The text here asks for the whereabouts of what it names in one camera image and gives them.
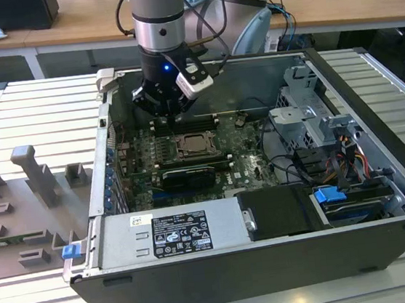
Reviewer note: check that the blue disk carrier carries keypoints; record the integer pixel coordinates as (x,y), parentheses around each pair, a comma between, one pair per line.
(328,193)

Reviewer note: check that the silver power supply unit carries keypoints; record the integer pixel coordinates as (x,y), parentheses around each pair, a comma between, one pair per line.
(125,240)

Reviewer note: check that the black plastic shroud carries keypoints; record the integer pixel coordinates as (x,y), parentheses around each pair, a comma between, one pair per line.
(279,212)

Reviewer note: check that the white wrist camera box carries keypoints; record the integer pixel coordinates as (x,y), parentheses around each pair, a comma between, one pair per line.
(195,86)

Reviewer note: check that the grey parts rack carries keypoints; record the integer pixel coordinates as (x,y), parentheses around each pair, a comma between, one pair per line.
(31,222)

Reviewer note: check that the black hard disk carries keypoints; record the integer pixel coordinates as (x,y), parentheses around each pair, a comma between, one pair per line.
(355,205)

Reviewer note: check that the grey case corner bracket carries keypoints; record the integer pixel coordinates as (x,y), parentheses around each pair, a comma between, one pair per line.
(106,80)

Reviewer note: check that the wooden desk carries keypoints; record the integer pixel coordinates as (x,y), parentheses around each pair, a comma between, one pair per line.
(63,21)

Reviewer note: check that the round coin cell battery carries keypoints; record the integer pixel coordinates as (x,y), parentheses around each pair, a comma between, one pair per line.
(241,119)

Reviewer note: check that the black open pc case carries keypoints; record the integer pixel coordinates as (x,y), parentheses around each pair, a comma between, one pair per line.
(238,275)

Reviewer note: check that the cpu socket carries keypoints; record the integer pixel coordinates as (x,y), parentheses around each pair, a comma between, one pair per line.
(181,155)

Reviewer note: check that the grey metal drive cage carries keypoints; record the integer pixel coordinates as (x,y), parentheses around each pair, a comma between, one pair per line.
(295,126)

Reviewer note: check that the green motherboard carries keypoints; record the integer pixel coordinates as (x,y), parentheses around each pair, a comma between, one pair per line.
(249,146)

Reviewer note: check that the black graphics card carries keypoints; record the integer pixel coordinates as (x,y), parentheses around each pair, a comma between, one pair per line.
(187,180)

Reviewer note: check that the blue case latch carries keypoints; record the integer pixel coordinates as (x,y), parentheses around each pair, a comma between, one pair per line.
(71,251)

